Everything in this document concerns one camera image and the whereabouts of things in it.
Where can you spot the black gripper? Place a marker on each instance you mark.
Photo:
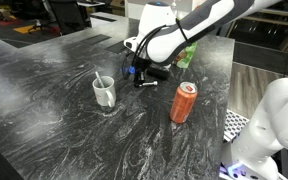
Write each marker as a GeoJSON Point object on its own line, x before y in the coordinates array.
{"type": "Point", "coordinates": [140, 68]}

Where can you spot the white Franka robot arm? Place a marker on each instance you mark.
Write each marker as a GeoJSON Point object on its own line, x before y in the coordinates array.
{"type": "Point", "coordinates": [210, 13]}

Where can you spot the white ceramic mug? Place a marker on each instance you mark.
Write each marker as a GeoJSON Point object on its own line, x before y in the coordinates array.
{"type": "Point", "coordinates": [104, 95]}

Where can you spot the silver Sharpie marker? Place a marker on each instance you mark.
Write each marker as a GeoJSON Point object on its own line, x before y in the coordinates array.
{"type": "Point", "coordinates": [99, 79]}

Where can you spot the black rectangular eraser block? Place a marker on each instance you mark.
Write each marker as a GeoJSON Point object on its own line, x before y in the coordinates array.
{"type": "Point", "coordinates": [159, 73]}

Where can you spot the orange soda can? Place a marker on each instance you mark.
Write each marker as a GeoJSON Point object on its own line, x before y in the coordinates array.
{"type": "Point", "coordinates": [183, 103]}

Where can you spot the green snack bag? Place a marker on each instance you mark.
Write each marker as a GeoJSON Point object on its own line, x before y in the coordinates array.
{"type": "Point", "coordinates": [185, 58]}

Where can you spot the black office chair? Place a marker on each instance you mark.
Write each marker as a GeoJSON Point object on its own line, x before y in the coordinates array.
{"type": "Point", "coordinates": [69, 15]}

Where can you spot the perforated metal plate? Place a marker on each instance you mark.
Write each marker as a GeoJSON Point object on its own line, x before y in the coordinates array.
{"type": "Point", "coordinates": [235, 125]}

